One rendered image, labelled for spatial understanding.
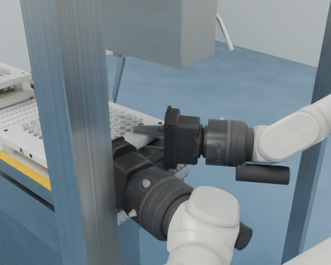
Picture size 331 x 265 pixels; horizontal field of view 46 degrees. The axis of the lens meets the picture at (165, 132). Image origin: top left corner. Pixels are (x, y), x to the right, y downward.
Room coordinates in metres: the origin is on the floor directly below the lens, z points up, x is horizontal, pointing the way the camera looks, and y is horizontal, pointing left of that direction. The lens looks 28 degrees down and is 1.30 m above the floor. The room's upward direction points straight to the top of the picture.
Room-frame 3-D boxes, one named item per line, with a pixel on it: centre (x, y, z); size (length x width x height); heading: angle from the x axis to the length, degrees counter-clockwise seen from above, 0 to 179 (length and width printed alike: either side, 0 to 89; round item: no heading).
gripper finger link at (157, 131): (0.66, 0.03, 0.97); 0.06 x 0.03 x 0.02; 82
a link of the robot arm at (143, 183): (0.50, 0.04, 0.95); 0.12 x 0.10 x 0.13; 42
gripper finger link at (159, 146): (0.66, 0.03, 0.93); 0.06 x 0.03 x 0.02; 82
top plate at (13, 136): (0.69, 0.16, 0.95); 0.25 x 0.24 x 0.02; 140
